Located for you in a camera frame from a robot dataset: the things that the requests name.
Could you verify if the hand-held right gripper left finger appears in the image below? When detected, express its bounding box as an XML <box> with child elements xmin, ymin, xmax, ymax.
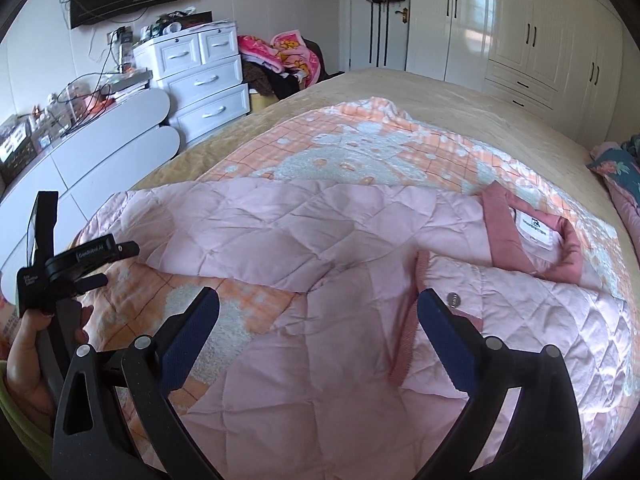
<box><xmin>52</xmin><ymin>287</ymin><xmax>223</xmax><ymax>480</ymax></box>

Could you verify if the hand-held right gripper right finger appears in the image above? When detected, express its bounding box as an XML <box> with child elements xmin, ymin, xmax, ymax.
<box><xmin>415</xmin><ymin>287</ymin><xmax>588</xmax><ymax>480</ymax></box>

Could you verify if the pink quilted duvet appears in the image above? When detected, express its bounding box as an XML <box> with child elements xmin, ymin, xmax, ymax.
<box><xmin>75</xmin><ymin>180</ymin><xmax>633</xmax><ymax>480</ymax></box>

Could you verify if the person's left forearm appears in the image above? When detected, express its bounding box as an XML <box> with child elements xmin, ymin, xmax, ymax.
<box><xmin>0</xmin><ymin>360</ymin><xmax>53</xmax><ymax>466</ymax></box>

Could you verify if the dark clothes pile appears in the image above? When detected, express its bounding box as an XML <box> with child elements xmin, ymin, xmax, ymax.
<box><xmin>242</xmin><ymin>37</ymin><xmax>331</xmax><ymax>101</ymax></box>

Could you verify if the person's left hand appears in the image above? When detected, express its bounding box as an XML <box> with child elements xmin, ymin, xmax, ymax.
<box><xmin>5</xmin><ymin>305</ymin><xmax>94</xmax><ymax>421</ymax></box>

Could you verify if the black box with white labels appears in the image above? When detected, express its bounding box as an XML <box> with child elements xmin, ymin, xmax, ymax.
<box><xmin>0</xmin><ymin>127</ymin><xmax>40</xmax><ymax>182</ymax></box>

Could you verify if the stack of books and papers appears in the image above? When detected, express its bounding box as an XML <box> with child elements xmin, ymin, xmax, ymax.
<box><xmin>104</xmin><ymin>70</ymin><xmax>153</xmax><ymax>100</ymax></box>

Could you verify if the orange checked printed blanket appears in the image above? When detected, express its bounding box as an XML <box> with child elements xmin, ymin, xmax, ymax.
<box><xmin>75</xmin><ymin>97</ymin><xmax>626</xmax><ymax>461</ymax></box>

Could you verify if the blue floral quilt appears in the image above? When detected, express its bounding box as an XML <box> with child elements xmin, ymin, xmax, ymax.
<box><xmin>587</xmin><ymin>134</ymin><xmax>640</xmax><ymax>241</ymax></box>

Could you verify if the bed with beige bedspread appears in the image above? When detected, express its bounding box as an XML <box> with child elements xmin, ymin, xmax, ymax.
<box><xmin>127</xmin><ymin>67</ymin><xmax>640</xmax><ymax>281</ymax></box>

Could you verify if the beige box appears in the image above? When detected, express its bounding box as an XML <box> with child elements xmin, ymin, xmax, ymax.
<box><xmin>248</xmin><ymin>87</ymin><xmax>273</xmax><ymax>112</ymax></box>

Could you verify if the white drawer chest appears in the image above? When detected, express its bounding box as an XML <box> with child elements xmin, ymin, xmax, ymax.
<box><xmin>132</xmin><ymin>21</ymin><xmax>251</xmax><ymax>150</ymax></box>

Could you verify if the pink cartoon blanket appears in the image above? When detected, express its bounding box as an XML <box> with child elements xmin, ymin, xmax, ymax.
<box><xmin>237</xmin><ymin>30</ymin><xmax>322</xmax><ymax>88</ymax></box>

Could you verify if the white door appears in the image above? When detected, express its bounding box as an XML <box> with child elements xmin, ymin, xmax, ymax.
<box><xmin>348</xmin><ymin>0</ymin><xmax>412</xmax><ymax>72</ymax></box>

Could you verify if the white wardrobe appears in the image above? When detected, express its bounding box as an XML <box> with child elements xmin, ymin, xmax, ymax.
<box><xmin>405</xmin><ymin>0</ymin><xmax>626</xmax><ymax>146</ymax></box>

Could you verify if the wall socket with plugs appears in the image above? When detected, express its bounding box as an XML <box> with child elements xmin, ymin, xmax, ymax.
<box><xmin>107</xmin><ymin>26</ymin><xmax>135</xmax><ymax>73</ymax></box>

